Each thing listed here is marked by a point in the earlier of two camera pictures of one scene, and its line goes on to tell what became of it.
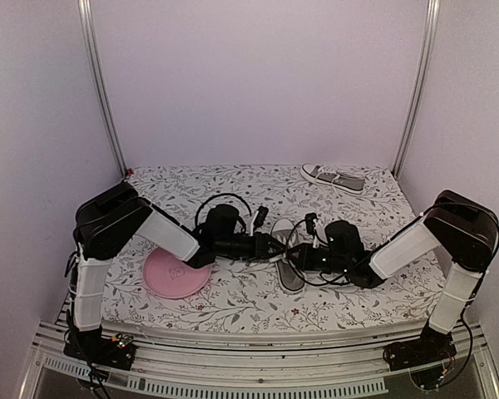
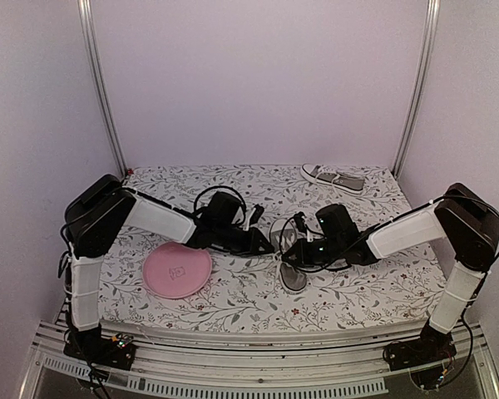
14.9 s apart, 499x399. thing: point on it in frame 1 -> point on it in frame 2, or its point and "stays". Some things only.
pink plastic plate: x=166 y=275 stays
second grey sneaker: x=350 y=180 stays
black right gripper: x=304 y=261 -> x=303 y=257
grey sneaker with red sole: x=287 y=232 stays
